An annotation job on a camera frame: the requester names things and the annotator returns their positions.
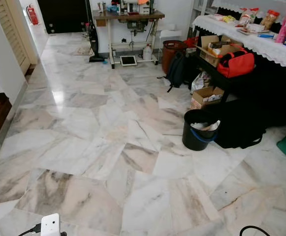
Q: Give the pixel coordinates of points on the large black floor bag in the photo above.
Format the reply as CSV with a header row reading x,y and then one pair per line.
x,y
243,125

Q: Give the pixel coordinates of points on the white lace tablecloth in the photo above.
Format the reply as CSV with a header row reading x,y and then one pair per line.
x,y
261,46

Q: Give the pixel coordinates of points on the red and black bag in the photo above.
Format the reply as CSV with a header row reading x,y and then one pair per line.
x,y
237,65

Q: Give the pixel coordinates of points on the pink packet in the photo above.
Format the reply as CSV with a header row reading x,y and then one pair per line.
x,y
283,32

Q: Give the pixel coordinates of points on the small cardboard box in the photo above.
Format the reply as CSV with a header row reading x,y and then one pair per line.
x,y
206,96

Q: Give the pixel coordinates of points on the orange snack bag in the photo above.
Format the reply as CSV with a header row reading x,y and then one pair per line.
x,y
270,19

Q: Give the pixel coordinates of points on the white plastic bag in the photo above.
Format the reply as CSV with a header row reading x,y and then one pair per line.
x,y
200,81

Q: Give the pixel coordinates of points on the black plastic bucket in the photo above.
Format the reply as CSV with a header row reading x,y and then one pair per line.
x,y
194,138

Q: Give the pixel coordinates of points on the open cardboard box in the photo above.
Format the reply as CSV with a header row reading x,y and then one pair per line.
x,y
206,53

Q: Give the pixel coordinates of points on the clear snack bag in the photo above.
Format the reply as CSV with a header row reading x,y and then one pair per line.
x,y
247,16

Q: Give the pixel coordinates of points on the black backpack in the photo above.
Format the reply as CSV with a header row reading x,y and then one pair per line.
x,y
176,71

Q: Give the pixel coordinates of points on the brown round bin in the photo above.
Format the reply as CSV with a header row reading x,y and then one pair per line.
x,y
169,54

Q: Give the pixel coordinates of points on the white plastic jug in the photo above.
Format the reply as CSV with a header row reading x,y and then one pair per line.
x,y
147,53

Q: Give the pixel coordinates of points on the sewing machine table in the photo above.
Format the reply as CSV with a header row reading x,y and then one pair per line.
x,y
128,16

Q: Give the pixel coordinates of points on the black upright vacuum cleaner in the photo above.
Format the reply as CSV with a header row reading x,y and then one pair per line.
x,y
94,44

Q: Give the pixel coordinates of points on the beige doormat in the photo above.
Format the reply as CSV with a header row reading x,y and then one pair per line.
x,y
83,50

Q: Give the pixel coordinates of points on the red fire extinguisher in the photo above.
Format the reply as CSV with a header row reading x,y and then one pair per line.
x,y
33,15

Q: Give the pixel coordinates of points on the wooden louvred door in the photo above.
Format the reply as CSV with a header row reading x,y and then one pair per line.
x,y
12,29

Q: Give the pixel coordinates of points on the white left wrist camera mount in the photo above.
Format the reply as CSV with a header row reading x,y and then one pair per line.
x,y
50,225

